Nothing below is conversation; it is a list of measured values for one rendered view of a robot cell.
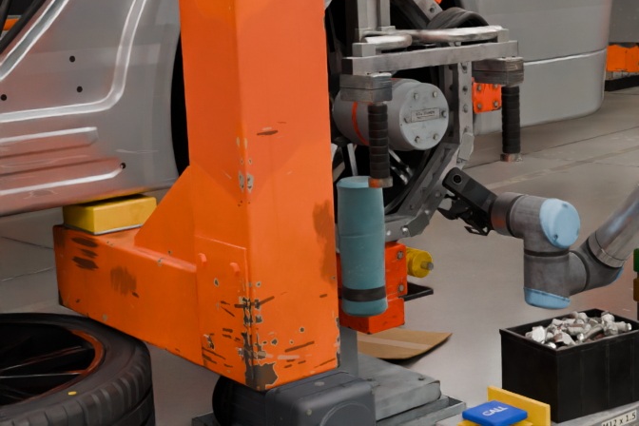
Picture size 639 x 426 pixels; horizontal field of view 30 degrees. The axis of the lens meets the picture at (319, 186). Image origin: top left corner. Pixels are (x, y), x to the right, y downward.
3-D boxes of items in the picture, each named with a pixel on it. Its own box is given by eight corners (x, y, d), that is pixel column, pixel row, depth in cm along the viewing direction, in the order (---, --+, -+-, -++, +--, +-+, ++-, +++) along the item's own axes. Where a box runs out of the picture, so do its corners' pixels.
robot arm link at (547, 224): (551, 255, 231) (551, 204, 229) (505, 245, 241) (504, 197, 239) (584, 247, 236) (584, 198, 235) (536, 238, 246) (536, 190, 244)
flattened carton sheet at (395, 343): (305, 315, 398) (304, 306, 397) (452, 337, 367) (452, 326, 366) (250, 340, 374) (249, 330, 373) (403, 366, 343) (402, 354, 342)
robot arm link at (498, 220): (498, 221, 239) (521, 183, 241) (481, 218, 242) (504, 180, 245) (521, 246, 244) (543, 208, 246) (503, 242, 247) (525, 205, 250)
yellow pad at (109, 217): (125, 213, 235) (123, 188, 234) (161, 222, 224) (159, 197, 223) (61, 225, 227) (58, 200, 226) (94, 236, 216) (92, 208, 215)
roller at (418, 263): (353, 255, 276) (352, 230, 275) (441, 277, 253) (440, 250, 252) (333, 260, 272) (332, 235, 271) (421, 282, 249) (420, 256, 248)
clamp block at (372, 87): (360, 98, 219) (359, 68, 218) (393, 101, 212) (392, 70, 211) (339, 101, 216) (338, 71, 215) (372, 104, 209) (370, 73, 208)
